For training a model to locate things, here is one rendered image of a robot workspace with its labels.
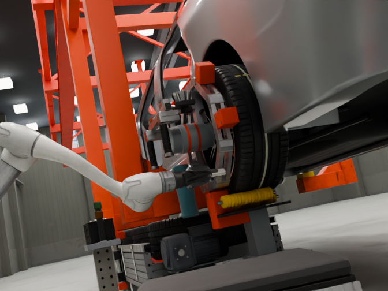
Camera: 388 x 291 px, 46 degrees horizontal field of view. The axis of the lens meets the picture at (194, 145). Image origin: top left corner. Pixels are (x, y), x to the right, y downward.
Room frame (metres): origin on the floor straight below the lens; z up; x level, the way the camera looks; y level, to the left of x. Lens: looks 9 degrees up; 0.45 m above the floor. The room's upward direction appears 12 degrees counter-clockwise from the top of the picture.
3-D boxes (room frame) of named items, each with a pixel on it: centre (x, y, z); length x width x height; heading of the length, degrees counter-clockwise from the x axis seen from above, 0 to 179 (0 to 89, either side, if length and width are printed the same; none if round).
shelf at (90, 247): (2.58, 0.62, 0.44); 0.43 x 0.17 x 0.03; 18
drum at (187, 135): (2.17, 0.01, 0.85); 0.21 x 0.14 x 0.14; 108
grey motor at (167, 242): (2.48, 0.07, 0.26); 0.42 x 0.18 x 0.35; 108
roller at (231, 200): (2.11, -0.19, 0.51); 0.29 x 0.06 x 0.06; 108
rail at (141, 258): (3.79, 0.74, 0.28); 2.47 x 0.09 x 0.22; 18
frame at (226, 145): (2.19, -0.06, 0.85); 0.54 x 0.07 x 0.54; 18
